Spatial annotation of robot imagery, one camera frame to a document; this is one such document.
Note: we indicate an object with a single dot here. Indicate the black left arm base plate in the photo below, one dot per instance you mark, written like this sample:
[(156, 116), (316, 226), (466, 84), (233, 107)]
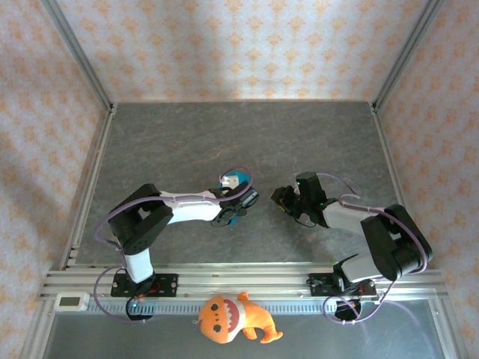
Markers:
[(168, 284)]

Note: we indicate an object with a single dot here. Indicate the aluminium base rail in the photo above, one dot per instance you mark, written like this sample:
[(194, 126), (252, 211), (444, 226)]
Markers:
[(243, 278)]

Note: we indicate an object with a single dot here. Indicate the orange shark plush toy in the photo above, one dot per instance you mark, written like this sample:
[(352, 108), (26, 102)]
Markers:
[(224, 318)]

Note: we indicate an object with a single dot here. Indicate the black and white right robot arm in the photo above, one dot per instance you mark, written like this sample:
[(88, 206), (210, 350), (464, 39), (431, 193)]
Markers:
[(400, 243)]

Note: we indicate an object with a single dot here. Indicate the aluminium frame post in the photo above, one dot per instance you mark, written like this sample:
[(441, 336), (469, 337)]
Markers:
[(408, 56), (78, 56)]

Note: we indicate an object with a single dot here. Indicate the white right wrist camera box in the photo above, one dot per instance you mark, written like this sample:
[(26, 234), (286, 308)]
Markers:
[(297, 188)]

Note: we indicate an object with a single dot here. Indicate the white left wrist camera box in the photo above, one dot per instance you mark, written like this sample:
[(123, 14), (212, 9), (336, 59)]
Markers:
[(228, 181)]

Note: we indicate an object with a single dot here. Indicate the blue paper sheet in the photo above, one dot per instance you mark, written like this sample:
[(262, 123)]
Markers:
[(241, 175)]

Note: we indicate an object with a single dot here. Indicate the aluminium table side rail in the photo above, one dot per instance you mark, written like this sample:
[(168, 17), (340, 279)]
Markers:
[(95, 168), (393, 175)]

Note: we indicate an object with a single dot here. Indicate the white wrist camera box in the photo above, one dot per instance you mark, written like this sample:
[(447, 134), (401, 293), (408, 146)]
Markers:
[(228, 181), (297, 188)]

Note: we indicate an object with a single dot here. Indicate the small white display device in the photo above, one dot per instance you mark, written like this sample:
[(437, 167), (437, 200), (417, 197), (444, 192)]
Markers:
[(70, 301)]

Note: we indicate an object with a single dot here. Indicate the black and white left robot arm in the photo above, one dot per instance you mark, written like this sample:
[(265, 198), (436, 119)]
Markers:
[(142, 224)]

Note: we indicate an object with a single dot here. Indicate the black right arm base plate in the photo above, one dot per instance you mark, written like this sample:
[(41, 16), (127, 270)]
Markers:
[(322, 285)]

